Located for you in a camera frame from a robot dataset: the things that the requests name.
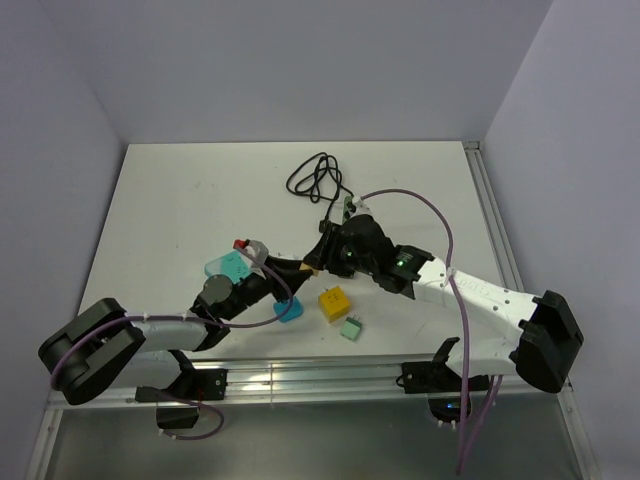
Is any light green plug adapter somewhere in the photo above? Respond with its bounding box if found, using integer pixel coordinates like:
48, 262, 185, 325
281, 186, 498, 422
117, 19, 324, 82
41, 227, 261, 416
340, 316, 363, 342

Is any green power strip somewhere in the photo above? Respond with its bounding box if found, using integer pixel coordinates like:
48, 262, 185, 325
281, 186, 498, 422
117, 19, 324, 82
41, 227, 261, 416
341, 196, 353, 224

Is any yellow cube socket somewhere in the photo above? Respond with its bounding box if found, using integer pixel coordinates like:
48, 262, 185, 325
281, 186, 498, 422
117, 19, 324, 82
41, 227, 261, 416
318, 286, 351, 323

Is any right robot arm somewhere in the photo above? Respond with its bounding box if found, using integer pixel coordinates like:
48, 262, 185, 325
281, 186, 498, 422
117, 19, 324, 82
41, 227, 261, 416
303, 215, 584, 394

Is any teal triangular power strip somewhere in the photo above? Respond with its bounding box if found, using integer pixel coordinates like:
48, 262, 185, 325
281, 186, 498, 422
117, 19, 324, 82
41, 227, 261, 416
204, 250, 251, 284

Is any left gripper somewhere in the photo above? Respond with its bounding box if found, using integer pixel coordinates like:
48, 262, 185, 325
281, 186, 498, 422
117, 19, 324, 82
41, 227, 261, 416
222, 255, 313, 321

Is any small orange plug adapter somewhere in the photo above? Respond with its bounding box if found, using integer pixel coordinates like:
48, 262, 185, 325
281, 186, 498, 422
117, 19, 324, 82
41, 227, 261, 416
299, 264, 319, 277

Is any black power cord with plug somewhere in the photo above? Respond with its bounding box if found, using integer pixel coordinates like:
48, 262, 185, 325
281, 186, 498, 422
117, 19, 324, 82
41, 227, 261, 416
285, 152, 356, 234

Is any blue plug adapter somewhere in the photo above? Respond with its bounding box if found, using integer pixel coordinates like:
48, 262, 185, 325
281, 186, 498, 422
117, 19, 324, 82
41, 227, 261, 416
273, 296, 304, 323

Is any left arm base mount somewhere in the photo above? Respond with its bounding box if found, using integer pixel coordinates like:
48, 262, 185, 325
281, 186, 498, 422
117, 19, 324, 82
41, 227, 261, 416
134, 368, 228, 441

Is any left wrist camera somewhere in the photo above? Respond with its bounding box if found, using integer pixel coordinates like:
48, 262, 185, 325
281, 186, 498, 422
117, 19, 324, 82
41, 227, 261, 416
233, 239, 269, 273

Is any aluminium rail frame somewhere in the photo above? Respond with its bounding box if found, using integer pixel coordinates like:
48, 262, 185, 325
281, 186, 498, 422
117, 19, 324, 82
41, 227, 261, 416
24, 140, 601, 480

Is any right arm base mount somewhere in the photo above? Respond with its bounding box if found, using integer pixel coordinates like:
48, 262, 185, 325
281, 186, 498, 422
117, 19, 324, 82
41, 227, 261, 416
395, 337, 490, 430

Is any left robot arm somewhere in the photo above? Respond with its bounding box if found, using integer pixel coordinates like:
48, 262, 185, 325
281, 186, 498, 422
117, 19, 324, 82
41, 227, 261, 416
38, 256, 312, 406

